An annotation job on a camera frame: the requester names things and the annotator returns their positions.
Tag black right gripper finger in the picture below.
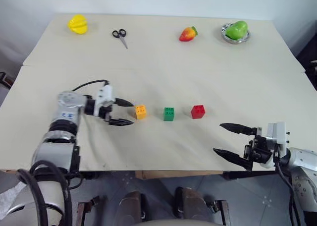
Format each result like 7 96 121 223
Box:
213 148 254 171
219 122 258 136

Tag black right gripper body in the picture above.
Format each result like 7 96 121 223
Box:
243 127 275 166

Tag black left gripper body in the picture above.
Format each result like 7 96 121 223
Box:
95 102 118 124

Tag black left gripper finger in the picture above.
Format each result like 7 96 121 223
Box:
114 98 135 107
108 118 135 127

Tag orange toy cube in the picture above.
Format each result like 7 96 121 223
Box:
134 104 148 120

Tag red toy cube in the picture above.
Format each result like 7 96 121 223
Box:
190 104 206 119

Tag green toy cube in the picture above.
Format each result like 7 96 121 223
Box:
163 107 175 122

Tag dark rounded shape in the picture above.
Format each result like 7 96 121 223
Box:
118 190 150 226
174 186 211 223

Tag silver metal dish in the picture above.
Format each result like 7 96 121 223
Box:
220 23 252 46

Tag yellow toy bell pepper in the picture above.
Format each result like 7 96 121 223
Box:
67 13 90 35

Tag dark object beside table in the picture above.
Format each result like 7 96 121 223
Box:
296 58 317 92

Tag red toy strawberry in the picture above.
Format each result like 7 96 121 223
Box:
178 25 199 43

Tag green toy bell pepper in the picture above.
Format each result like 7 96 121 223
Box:
225 20 249 41

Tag dark chair part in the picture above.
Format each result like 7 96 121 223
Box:
0 71 12 89

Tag white crumpled sheet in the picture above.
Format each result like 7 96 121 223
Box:
0 180 27 213

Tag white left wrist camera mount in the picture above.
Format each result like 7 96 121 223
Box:
96 85 116 108

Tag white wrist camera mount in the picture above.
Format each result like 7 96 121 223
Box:
262 121 291 169
96 85 116 108

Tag dark table frame bar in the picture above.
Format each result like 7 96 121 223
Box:
222 170 279 180

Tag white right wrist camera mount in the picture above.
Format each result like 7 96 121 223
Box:
262 121 291 169

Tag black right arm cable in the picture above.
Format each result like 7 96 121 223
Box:
273 148 302 226

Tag thin black left wrist cable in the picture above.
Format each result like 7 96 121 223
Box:
72 79 110 92

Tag brown metal frame bar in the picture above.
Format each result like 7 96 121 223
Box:
210 199 232 226
75 195 100 226

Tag black handled scissors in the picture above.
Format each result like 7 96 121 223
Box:
111 29 129 50

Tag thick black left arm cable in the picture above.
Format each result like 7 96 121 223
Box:
16 160 74 226

